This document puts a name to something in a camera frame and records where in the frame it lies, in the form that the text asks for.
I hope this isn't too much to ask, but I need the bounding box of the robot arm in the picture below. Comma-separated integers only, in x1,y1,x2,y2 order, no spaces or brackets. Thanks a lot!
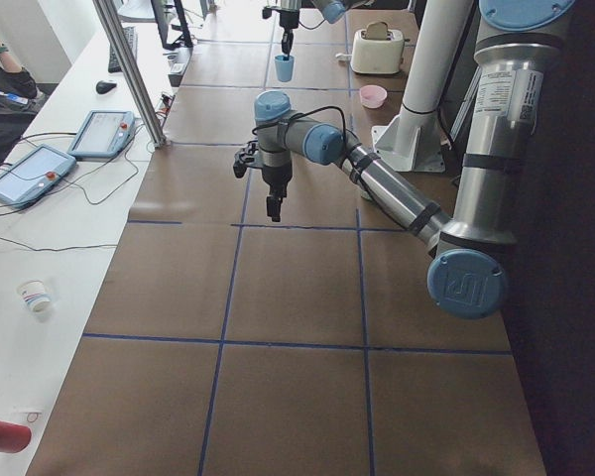
233,1,574,319
262,0,370,58

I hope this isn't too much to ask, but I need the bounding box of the pink bowl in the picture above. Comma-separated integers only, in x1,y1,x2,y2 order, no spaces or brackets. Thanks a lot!
359,84,388,109

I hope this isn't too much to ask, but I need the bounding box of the light blue cup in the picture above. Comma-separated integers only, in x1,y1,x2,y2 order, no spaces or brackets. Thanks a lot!
274,55,295,82

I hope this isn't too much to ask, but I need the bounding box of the toast slice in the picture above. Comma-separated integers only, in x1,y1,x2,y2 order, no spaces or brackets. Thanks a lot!
365,21,389,41

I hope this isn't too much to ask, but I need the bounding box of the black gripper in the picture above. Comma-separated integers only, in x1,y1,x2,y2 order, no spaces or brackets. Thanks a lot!
233,140,293,222
262,0,300,55

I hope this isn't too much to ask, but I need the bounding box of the black computer mouse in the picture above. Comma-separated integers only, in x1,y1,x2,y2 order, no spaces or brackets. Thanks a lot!
95,80,117,95

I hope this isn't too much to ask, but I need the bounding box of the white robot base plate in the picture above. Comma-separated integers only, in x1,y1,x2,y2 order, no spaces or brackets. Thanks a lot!
371,109,445,174

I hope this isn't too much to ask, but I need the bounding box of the far teach pendant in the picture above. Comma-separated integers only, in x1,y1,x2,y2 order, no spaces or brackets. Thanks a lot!
67,110,135,161

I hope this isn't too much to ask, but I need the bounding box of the aluminium frame post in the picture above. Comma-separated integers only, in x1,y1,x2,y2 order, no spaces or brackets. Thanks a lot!
93,0,167,149

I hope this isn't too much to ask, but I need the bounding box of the teach pendant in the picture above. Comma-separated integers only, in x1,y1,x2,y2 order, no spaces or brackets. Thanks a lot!
67,110,135,161
0,145,76,208

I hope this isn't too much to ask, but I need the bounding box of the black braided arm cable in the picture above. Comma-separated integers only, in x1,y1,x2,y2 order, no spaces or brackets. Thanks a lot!
250,105,373,199

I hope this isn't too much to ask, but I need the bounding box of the paper cup on desk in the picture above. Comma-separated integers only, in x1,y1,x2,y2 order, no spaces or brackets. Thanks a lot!
17,280,51,313

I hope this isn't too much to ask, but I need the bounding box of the person in grey shirt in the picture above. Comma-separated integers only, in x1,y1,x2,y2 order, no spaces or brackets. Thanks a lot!
0,41,47,164

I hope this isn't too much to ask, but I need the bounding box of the cream toaster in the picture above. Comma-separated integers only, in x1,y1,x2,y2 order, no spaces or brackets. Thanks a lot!
350,29,405,74

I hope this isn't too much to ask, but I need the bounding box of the black keyboard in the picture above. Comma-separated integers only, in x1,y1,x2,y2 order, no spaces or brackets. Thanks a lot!
107,26,139,74

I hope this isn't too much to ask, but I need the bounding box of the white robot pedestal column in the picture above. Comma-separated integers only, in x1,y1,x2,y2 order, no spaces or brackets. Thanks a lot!
396,0,477,150

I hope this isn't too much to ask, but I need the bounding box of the near teach pendant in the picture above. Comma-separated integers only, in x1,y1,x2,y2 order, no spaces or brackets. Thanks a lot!
0,145,76,208

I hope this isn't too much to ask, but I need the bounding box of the red cylinder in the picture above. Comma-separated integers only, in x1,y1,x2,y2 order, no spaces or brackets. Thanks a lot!
0,420,32,453

